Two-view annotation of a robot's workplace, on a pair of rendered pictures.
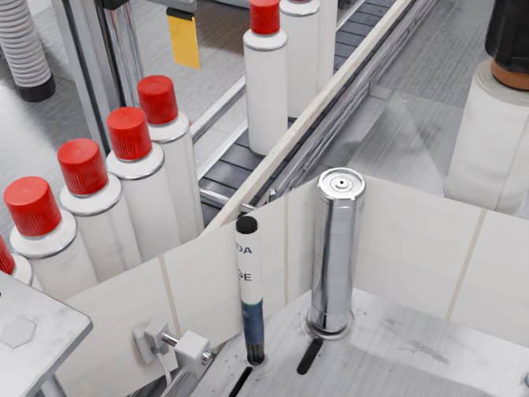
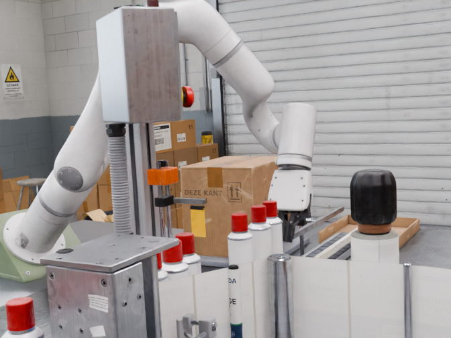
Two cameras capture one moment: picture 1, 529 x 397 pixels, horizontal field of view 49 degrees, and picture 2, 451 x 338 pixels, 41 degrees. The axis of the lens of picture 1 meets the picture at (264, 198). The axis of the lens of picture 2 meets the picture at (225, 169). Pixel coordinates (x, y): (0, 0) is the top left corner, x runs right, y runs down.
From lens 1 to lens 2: 0.61 m
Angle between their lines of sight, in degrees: 38
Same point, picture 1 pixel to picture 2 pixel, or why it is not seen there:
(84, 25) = (144, 221)
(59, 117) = not seen: hidden behind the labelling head
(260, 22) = (237, 224)
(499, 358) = not seen: outside the picture
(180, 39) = (196, 221)
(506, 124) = (369, 252)
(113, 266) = not seen: hidden behind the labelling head
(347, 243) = (285, 290)
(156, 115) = (184, 249)
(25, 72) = (122, 225)
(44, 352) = (164, 242)
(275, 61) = (246, 247)
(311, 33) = (266, 241)
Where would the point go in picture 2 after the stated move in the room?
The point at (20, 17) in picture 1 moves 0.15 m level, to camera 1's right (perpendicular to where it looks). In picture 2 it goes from (126, 198) to (212, 194)
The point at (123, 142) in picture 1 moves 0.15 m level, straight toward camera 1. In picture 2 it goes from (170, 251) to (193, 275)
